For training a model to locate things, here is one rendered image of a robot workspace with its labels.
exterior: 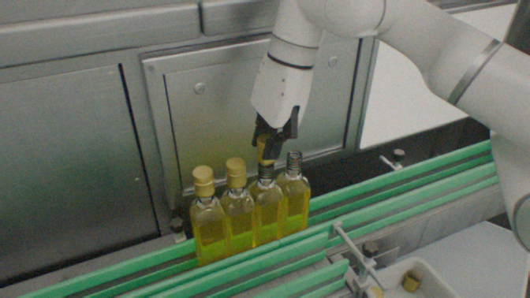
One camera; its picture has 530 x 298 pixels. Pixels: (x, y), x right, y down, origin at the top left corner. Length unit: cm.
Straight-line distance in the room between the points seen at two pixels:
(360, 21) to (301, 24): 10
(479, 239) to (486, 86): 80
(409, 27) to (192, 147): 44
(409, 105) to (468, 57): 57
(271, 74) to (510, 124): 32
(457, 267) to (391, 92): 48
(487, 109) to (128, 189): 65
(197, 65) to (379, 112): 48
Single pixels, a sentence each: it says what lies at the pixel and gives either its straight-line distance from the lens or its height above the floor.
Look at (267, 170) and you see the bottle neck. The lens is 69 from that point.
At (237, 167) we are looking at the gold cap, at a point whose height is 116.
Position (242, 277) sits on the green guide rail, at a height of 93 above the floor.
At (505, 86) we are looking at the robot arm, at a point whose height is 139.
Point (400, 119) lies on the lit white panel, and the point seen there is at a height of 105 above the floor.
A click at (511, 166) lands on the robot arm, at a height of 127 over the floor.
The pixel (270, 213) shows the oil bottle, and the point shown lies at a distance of 74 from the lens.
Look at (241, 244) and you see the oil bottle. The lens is 77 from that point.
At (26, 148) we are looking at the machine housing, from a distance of 77.
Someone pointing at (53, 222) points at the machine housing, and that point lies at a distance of 88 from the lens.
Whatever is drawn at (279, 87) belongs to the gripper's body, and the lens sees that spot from 58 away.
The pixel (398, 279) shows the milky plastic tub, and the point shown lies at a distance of 100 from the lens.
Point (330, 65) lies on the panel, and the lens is 82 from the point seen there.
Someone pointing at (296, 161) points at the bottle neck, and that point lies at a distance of 70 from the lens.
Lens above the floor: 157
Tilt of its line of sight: 37 degrees down
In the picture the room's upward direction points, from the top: straight up
